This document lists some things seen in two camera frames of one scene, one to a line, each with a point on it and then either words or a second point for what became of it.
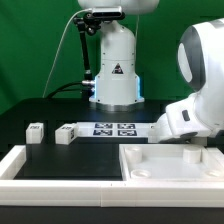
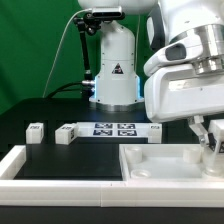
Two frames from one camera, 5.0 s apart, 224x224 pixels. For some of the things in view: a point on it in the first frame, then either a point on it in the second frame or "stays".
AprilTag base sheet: [113, 129] stays
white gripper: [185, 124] to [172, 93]
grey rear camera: [107, 12] stays
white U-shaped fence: [66, 192] stays
